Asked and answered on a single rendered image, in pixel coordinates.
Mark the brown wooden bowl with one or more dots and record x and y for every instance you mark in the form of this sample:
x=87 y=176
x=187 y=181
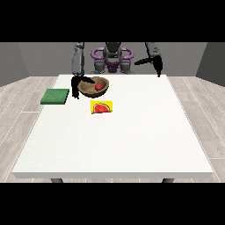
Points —
x=93 y=87

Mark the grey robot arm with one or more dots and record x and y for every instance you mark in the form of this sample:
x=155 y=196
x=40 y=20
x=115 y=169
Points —
x=78 y=61
x=153 y=49

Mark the green square pad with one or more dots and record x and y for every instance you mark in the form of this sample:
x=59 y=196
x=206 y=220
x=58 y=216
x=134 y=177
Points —
x=54 y=96

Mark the small red ball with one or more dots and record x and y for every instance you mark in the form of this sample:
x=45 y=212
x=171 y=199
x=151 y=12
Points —
x=98 y=86

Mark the grey robot trunk purple rings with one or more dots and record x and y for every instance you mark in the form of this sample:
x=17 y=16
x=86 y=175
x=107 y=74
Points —
x=112 y=60

